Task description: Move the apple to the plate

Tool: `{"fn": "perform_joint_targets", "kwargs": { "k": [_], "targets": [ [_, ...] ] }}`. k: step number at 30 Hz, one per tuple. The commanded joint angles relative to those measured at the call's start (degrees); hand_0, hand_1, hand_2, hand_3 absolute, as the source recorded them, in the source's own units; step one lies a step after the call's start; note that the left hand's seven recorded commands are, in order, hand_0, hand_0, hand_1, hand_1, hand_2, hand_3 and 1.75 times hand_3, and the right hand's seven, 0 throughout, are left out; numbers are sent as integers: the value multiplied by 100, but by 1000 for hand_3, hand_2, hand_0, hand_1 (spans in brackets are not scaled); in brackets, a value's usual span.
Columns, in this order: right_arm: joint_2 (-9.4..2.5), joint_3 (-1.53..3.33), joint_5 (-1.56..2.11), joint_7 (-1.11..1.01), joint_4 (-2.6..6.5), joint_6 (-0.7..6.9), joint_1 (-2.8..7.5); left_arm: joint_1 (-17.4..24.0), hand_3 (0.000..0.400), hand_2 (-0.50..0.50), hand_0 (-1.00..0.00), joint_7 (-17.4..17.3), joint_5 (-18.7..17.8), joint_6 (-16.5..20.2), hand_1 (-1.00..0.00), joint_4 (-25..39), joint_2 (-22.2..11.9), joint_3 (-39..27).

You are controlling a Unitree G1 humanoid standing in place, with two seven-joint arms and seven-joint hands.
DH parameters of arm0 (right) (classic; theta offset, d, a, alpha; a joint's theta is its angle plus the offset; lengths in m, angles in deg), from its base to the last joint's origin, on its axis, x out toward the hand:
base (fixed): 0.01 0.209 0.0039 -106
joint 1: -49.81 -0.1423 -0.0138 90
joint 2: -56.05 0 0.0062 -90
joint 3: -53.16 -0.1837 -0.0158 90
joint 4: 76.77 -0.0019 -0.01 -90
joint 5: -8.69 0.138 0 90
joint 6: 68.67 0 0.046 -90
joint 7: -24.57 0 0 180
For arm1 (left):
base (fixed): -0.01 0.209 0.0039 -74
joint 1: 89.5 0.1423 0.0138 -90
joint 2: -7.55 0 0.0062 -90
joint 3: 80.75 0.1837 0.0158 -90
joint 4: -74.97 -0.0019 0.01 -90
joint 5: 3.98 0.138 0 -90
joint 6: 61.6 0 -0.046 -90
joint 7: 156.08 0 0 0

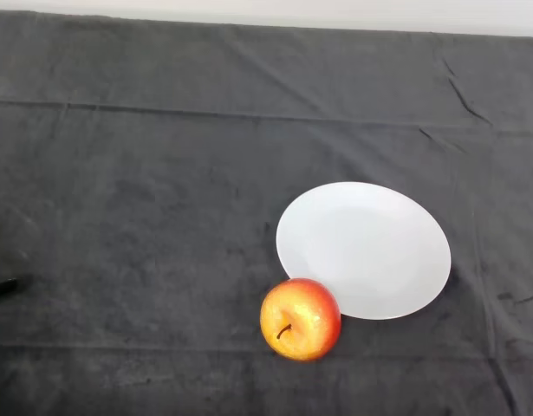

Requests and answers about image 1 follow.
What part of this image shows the red yellow apple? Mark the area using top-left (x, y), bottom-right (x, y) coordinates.
top-left (259, 277), bottom-right (342, 362)

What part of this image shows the black cloth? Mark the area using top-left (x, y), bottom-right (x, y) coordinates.
top-left (0, 9), bottom-right (533, 416)

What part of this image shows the white round plate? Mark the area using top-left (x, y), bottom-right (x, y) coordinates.
top-left (275, 181), bottom-right (452, 321)

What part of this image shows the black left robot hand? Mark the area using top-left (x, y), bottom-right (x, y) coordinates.
top-left (0, 277), bottom-right (19, 303)

